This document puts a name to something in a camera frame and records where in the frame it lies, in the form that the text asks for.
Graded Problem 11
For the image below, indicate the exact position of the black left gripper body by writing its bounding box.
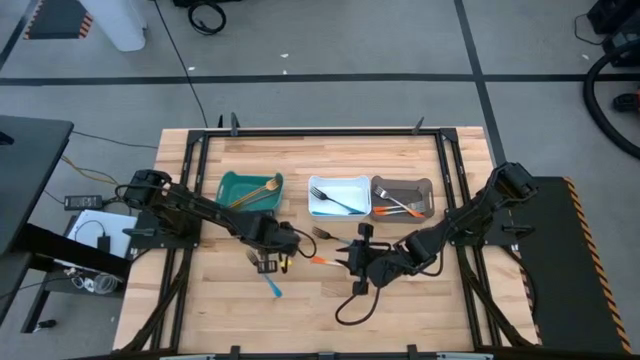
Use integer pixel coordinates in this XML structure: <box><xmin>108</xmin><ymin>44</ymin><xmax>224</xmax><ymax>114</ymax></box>
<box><xmin>247</xmin><ymin>219</ymin><xmax>302</xmax><ymax>275</ymax></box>

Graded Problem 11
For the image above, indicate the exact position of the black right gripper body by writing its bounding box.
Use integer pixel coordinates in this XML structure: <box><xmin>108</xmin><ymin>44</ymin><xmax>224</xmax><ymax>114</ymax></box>
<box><xmin>352</xmin><ymin>223</ymin><xmax>424</xmax><ymax>296</ymax></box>

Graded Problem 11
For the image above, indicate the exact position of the orange-handled steel fork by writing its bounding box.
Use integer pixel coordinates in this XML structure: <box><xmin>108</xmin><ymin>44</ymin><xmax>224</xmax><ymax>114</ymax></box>
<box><xmin>372</xmin><ymin>208</ymin><xmax>427</xmax><ymax>218</ymax></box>
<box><xmin>373</xmin><ymin>184</ymin><xmax>426</xmax><ymax>219</ymax></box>
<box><xmin>310</xmin><ymin>255</ymin><xmax>349</xmax><ymax>268</ymax></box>
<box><xmin>372</xmin><ymin>204</ymin><xmax>427</xmax><ymax>213</ymax></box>

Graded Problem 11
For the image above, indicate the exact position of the white plastic bin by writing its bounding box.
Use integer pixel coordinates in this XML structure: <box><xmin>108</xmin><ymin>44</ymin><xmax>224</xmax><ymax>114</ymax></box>
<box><xmin>307</xmin><ymin>174</ymin><xmax>373</xmax><ymax>222</ymax></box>

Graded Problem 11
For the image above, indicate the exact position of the teal plastic bin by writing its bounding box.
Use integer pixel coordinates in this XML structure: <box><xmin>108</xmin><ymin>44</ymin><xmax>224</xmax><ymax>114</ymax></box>
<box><xmin>215</xmin><ymin>170</ymin><xmax>285</xmax><ymax>214</ymax></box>

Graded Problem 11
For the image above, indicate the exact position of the grey translucent plastic bin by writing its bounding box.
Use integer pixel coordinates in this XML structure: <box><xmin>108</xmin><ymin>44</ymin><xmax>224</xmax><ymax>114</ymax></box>
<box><xmin>370</xmin><ymin>175</ymin><xmax>436</xmax><ymax>224</ymax></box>

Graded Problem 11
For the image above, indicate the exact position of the white paper sheet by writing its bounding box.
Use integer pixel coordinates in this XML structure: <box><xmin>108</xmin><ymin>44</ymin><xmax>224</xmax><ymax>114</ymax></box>
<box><xmin>65</xmin><ymin>209</ymin><xmax>139</xmax><ymax>260</ymax></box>

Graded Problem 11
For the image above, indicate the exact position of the clear glass jar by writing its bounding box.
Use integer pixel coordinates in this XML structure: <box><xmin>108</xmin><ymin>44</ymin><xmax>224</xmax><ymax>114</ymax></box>
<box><xmin>91</xmin><ymin>271</ymin><xmax>120</xmax><ymax>296</ymax></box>

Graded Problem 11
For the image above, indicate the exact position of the black hazard-edged platform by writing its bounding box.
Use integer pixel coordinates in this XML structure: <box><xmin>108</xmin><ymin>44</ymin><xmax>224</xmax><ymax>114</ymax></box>
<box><xmin>504</xmin><ymin>175</ymin><xmax>634</xmax><ymax>355</ymax></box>

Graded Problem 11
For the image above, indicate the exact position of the black stand beam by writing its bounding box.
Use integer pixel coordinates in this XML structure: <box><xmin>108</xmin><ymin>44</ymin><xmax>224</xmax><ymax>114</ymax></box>
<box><xmin>13</xmin><ymin>222</ymin><xmax>133</xmax><ymax>280</ymax></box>

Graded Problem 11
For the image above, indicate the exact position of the black desk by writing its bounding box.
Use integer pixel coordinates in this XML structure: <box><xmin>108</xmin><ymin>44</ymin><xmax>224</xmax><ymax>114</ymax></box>
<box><xmin>0</xmin><ymin>115</ymin><xmax>76</xmax><ymax>257</ymax></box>

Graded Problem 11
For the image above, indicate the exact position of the orange and black tool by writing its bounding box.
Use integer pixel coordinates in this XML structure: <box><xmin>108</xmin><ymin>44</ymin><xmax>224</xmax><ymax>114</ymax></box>
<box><xmin>611</xmin><ymin>88</ymin><xmax>640</xmax><ymax>114</ymax></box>

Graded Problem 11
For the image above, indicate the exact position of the black hazard-striped floor mat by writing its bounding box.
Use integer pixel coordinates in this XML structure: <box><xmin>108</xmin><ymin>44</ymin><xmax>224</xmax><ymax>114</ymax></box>
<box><xmin>22</xmin><ymin>0</ymin><xmax>95</xmax><ymax>41</ymax></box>

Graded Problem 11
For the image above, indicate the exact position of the black equipment case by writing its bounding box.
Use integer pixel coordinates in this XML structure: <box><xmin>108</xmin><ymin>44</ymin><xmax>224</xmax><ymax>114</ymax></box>
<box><xmin>586</xmin><ymin>0</ymin><xmax>640</xmax><ymax>69</ymax></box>

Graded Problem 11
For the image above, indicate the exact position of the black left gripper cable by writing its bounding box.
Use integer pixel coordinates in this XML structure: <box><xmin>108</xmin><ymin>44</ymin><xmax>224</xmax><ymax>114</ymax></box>
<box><xmin>291</xmin><ymin>227</ymin><xmax>318</xmax><ymax>260</ymax></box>

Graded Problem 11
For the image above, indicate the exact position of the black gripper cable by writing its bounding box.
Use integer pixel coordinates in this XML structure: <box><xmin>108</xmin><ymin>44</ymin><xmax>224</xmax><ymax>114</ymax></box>
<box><xmin>334</xmin><ymin>285</ymin><xmax>382</xmax><ymax>327</ymax></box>
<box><xmin>291</xmin><ymin>227</ymin><xmax>318</xmax><ymax>260</ymax></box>

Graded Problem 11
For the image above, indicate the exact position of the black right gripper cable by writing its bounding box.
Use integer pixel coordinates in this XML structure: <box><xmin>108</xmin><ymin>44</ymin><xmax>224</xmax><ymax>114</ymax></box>
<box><xmin>334</xmin><ymin>285</ymin><xmax>382</xmax><ymax>327</ymax></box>

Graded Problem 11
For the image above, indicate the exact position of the black aluminium table frame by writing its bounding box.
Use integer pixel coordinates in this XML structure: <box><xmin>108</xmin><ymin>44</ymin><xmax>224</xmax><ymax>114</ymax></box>
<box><xmin>118</xmin><ymin>112</ymin><xmax>540</xmax><ymax>360</ymax></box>

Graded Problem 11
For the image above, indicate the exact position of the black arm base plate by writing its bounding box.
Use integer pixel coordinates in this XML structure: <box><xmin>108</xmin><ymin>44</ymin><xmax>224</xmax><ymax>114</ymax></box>
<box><xmin>122</xmin><ymin>209</ymin><xmax>204</xmax><ymax>250</ymax></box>
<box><xmin>445</xmin><ymin>207</ymin><xmax>535</xmax><ymax>247</ymax></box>

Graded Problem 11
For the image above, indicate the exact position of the thin black cable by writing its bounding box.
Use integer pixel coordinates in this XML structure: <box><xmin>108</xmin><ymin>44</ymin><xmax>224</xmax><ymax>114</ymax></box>
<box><xmin>71</xmin><ymin>130</ymin><xmax>160</xmax><ymax>151</ymax></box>

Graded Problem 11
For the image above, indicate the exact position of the yellow cable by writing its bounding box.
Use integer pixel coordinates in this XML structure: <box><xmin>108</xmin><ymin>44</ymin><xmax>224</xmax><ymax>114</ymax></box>
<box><xmin>59</xmin><ymin>153</ymin><xmax>119</xmax><ymax>187</ymax></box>

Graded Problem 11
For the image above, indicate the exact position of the long black floor cable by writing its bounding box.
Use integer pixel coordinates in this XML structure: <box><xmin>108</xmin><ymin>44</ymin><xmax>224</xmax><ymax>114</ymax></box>
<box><xmin>151</xmin><ymin>0</ymin><xmax>210</xmax><ymax>129</ymax></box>

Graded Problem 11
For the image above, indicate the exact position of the coiled black cable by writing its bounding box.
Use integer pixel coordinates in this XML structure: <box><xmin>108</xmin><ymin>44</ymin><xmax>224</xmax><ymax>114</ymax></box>
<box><xmin>186</xmin><ymin>0</ymin><xmax>228</xmax><ymax>37</ymax></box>

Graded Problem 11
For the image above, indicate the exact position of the white cylindrical post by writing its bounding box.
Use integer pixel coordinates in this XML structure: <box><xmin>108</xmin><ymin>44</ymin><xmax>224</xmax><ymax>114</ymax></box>
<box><xmin>77</xmin><ymin>0</ymin><xmax>149</xmax><ymax>53</ymax></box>

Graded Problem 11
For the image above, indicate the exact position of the thick black hose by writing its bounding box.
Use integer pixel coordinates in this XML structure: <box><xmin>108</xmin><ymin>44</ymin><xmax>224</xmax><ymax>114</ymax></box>
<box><xmin>581</xmin><ymin>38</ymin><xmax>640</xmax><ymax>162</ymax></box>

